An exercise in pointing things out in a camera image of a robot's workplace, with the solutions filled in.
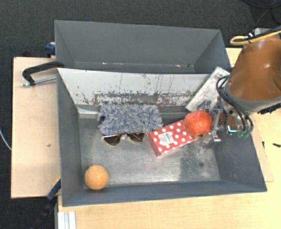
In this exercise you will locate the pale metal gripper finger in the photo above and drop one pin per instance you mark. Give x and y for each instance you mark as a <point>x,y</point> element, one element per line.
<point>205,105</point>
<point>213,139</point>

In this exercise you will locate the orange-red round fruit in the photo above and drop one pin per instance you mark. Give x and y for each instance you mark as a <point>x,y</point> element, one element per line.
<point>198,123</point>

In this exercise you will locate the silver flat packet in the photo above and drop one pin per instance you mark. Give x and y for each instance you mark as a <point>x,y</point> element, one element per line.
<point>206,92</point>

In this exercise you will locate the red white-dotted box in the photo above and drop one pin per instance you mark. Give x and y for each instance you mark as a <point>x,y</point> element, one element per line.
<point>169,138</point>

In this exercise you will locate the small black screw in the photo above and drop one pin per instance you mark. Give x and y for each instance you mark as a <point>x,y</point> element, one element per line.
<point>277,145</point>

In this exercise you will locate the blue-white fluffy cloth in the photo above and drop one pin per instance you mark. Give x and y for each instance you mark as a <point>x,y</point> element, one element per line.
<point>129,118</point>

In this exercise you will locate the grey metal bin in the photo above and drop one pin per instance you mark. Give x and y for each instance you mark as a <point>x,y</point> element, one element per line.
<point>140,166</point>

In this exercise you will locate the brown-lensed sunglasses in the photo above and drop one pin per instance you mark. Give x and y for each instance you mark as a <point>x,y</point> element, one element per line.
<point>113,139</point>

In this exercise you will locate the orange ball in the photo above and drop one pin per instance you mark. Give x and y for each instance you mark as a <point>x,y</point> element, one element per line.
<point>96,177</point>

